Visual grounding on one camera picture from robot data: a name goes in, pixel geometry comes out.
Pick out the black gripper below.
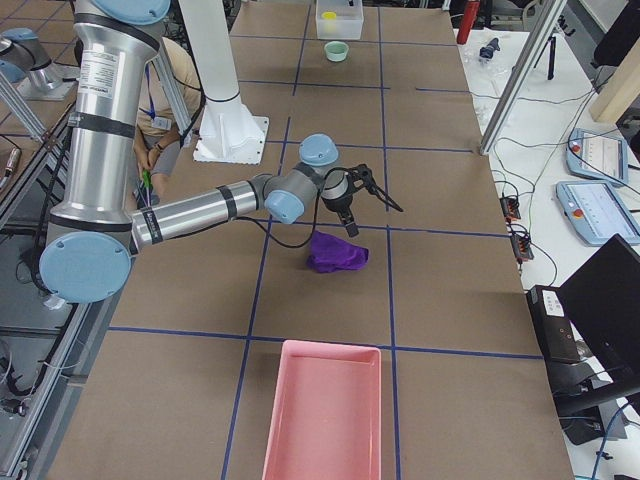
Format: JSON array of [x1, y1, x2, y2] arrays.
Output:
[[323, 164, 404, 237]]

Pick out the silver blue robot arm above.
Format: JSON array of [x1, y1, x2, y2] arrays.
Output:
[[39, 1, 392, 304]]

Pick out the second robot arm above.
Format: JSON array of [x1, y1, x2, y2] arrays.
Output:
[[1, 27, 79, 101]]

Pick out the clear plastic storage box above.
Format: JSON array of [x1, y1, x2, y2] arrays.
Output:
[[315, 0, 364, 40]]

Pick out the black power box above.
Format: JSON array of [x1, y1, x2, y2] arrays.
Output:
[[526, 285, 580, 364]]

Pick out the purple cloth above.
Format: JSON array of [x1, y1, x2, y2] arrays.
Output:
[[306, 231, 369, 273]]

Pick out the light green bowl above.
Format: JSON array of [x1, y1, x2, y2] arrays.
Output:
[[324, 41, 349, 63]]

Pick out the folded dark blue umbrella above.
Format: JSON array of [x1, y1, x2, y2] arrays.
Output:
[[479, 37, 500, 61]]

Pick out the pink plastic tray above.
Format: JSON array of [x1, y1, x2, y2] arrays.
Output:
[[262, 340, 382, 480]]

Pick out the seated person beige shirt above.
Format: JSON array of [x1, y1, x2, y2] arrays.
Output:
[[133, 38, 201, 199]]

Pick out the red bottle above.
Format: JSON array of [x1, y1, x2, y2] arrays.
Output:
[[456, 0, 481, 45]]

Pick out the lower teach pendant tablet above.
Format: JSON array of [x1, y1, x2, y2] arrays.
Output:
[[555, 180, 639, 246]]

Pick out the teach pendant tablet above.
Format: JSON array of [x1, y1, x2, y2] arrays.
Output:
[[566, 128, 629, 187], [555, 180, 639, 246]]

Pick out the upper teach pendant tablet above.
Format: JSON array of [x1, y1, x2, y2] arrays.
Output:
[[566, 128, 629, 187]]

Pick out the black computer monitor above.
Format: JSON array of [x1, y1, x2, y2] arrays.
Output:
[[557, 234, 639, 381]]

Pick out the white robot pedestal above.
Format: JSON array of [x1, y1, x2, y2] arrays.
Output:
[[179, 0, 269, 165]]

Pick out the aluminium frame post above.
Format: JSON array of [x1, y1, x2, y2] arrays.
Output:
[[479, 0, 567, 155]]

